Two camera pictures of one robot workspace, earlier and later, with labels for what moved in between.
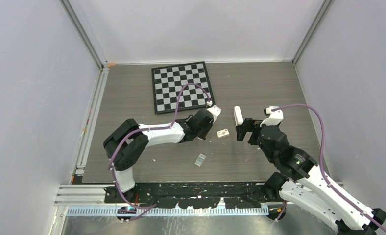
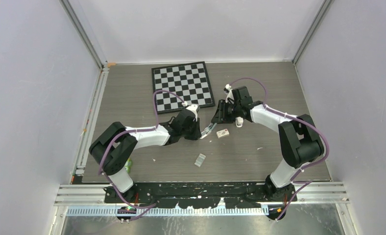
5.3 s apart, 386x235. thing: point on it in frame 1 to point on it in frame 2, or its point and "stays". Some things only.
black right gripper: x=249 y=125 to x=221 y=116
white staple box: x=223 y=133 stays
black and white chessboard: x=168 y=81 stays
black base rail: x=232 y=195 stays
